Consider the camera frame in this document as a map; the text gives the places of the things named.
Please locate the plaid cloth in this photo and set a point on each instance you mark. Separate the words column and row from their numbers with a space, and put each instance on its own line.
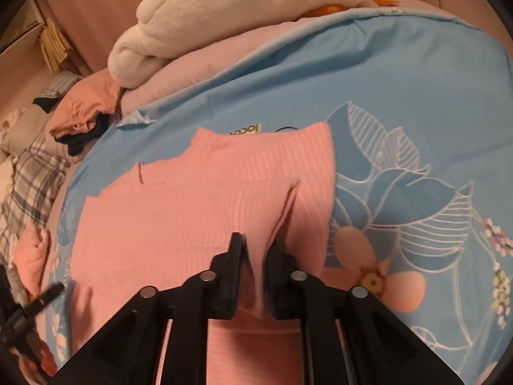
column 28, row 192

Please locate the pink ribbed shirt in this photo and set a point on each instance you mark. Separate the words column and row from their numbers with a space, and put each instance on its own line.
column 192, row 216

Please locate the pink quilt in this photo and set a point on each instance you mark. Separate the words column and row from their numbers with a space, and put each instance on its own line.
column 188, row 72

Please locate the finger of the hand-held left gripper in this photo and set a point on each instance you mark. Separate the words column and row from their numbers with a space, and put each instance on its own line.
column 38, row 302

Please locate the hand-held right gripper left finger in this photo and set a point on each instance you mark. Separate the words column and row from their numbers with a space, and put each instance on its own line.
column 231, row 288

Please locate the striped cloth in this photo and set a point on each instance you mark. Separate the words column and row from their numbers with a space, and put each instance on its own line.
column 60, row 84

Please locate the blue floral bed sheet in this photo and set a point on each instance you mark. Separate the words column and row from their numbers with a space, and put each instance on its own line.
column 400, row 136

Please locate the white plush toy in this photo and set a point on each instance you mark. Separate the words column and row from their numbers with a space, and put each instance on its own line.
column 208, row 16

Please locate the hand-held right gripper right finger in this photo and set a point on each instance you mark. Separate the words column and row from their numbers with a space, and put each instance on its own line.
column 275, row 284

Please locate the pink crumpled cloth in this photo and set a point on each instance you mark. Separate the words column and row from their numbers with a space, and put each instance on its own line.
column 32, row 256

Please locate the dark navy garment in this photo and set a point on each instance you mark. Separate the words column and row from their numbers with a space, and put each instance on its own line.
column 82, row 136

